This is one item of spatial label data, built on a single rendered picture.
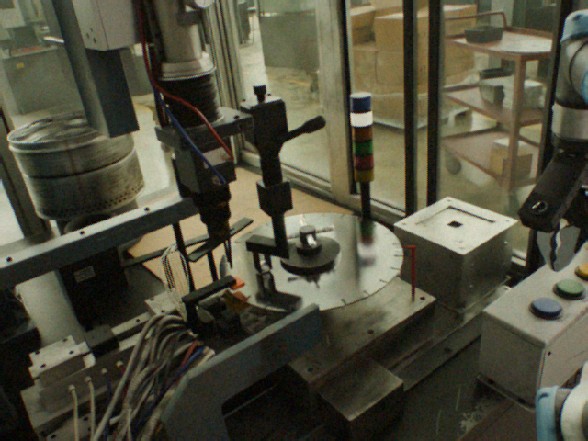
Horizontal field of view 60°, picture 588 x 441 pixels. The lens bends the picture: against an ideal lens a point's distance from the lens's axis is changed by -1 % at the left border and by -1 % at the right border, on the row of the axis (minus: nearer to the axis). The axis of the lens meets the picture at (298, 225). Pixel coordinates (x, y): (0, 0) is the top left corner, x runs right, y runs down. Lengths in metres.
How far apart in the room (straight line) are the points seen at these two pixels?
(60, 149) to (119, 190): 0.18
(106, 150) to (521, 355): 1.03
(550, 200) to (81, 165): 1.04
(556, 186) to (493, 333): 0.27
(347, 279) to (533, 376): 0.32
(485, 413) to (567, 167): 0.41
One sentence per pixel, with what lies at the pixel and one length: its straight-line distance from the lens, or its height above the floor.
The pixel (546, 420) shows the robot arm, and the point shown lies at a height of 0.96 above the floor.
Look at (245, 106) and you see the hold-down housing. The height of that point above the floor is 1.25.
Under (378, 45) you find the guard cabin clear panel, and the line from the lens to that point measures 1.31.
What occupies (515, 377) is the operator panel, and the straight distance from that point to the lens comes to 0.91.
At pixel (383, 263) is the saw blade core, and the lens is 0.89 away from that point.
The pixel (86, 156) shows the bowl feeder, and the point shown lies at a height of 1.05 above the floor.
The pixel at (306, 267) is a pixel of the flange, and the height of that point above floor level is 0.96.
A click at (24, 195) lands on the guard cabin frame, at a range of 1.79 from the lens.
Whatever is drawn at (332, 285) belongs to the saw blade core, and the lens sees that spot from 0.84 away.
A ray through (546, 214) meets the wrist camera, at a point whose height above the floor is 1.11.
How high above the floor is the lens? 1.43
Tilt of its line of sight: 28 degrees down
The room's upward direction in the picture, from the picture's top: 7 degrees counter-clockwise
